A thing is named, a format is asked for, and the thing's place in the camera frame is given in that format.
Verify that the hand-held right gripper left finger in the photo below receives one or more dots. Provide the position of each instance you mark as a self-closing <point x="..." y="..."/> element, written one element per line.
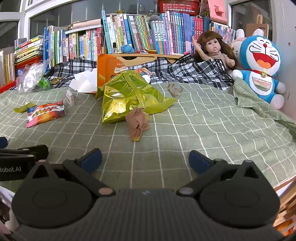
<point x="92" y="160"/>

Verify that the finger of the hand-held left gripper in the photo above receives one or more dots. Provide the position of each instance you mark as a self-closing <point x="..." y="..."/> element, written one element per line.
<point x="34" y="150"/>
<point x="2" y="142"/>

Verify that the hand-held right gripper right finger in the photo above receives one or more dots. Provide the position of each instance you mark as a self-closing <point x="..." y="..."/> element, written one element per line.
<point x="198" y="161"/>

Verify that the green plastic toy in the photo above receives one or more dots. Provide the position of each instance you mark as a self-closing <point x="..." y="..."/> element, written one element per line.
<point x="44" y="83"/>

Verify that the clear plastic bag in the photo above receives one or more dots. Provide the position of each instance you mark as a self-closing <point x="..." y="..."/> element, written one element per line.
<point x="30" y="74"/>

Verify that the stack of flat picture books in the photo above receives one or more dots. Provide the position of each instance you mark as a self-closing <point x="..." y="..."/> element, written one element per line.
<point x="27" y="49"/>

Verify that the short row of upright books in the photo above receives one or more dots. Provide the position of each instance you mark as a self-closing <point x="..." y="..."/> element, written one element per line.
<point x="69" y="46"/>

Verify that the green checked bed sheet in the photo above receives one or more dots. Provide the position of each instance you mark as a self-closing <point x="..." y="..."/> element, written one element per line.
<point x="208" y="129"/>

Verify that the colourful candy packet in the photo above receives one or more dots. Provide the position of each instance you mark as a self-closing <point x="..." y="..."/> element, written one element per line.
<point x="45" y="113"/>

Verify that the small yellow wrapper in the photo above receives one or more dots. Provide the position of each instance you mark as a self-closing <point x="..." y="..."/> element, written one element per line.
<point x="23" y="108"/>

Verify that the red plastic tray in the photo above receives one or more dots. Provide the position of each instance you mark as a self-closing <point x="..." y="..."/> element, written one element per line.
<point x="7" y="87"/>

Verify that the crumpled grey tissue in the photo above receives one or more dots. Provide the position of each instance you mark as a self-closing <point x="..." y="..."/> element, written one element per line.
<point x="70" y="98"/>

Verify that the gold foil wrapper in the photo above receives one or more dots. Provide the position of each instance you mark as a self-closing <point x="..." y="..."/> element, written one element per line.
<point x="56" y="80"/>

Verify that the gold green foil snack bag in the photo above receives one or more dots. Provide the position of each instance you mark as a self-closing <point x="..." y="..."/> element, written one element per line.
<point x="129" y="95"/>

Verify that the crumpled grey brown paper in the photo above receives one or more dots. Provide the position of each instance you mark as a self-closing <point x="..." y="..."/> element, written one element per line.
<point x="174" y="90"/>

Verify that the white paper sheet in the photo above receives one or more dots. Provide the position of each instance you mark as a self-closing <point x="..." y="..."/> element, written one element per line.
<point x="84" y="81"/>

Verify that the green checked cloth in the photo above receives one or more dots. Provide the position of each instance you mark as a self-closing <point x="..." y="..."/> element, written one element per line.
<point x="252" y="102"/>

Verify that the red plastic crate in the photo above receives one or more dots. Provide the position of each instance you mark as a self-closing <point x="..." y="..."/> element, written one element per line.
<point x="25" y="63"/>

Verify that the orange cardboard box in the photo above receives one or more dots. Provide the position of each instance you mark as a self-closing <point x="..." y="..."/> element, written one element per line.
<point x="106" y="69"/>

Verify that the black white plaid blanket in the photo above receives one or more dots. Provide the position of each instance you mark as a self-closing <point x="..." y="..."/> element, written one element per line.
<point x="196" y="67"/>

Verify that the window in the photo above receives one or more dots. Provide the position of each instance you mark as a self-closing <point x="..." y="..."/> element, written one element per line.
<point x="13" y="30"/>

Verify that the wooden desktop organizer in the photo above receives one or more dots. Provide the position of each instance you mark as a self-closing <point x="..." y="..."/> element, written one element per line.
<point x="143" y="59"/>

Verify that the small glass bottle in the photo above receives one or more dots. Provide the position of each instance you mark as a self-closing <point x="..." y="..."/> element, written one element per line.
<point x="114" y="48"/>

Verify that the brown haired doll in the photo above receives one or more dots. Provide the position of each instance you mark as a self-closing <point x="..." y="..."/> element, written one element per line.
<point x="215" y="48"/>

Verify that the blue yarn ball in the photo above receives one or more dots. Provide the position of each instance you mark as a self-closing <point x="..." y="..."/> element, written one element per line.
<point x="126" y="49"/>

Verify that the blue cat plush toy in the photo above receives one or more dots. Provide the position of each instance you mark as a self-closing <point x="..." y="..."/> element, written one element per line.
<point x="261" y="60"/>

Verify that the pink white rabbit plush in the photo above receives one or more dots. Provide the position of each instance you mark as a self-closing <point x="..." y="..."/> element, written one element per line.
<point x="235" y="46"/>

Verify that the rolled cream scroll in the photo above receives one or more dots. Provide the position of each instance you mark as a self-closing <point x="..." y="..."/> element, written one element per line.
<point x="85" y="25"/>

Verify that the brown cardboard box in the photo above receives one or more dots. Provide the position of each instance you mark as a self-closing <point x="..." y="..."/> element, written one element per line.
<point x="255" y="30"/>

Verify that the pink cardboard house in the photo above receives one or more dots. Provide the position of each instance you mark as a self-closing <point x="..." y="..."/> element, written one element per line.
<point x="215" y="10"/>

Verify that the red plastic basket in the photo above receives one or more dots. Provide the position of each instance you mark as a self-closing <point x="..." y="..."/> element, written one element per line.
<point x="178" y="5"/>

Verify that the wooden frame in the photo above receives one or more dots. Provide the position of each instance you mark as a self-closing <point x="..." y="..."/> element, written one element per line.
<point x="286" y="204"/>

